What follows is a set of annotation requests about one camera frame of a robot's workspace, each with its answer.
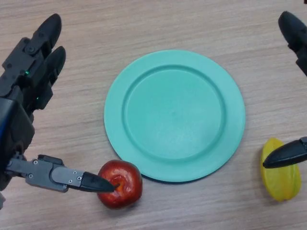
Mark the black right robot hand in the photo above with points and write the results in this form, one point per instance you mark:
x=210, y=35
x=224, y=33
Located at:
x=292, y=31

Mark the red apple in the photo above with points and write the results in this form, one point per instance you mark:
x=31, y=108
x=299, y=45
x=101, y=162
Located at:
x=129, y=189

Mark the green round plate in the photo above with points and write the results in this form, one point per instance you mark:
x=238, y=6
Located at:
x=175, y=117

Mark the yellow starfruit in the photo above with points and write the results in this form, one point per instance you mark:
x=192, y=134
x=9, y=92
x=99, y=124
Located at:
x=283, y=184

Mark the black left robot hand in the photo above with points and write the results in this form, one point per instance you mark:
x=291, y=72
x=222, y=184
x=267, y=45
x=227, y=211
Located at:
x=16, y=124

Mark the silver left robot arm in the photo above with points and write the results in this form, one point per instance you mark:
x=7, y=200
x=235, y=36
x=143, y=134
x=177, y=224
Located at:
x=2, y=200

